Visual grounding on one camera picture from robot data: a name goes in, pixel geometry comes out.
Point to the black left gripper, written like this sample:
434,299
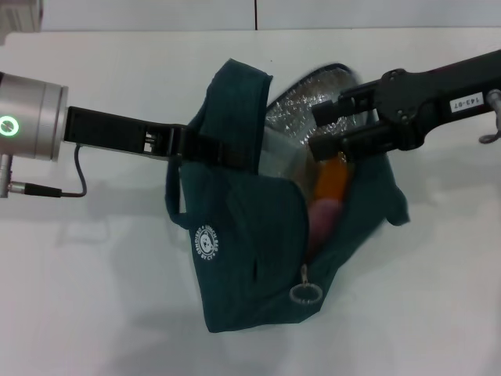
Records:
109,131

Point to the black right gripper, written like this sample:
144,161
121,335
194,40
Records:
422,94

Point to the clear food container blue seal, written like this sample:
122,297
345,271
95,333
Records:
282,164

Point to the yellow banana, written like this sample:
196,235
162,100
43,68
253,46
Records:
332,180

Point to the dark teal insulated lunch bag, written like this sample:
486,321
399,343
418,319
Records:
250,235

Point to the pink toy peach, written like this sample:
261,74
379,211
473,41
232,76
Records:
323,223

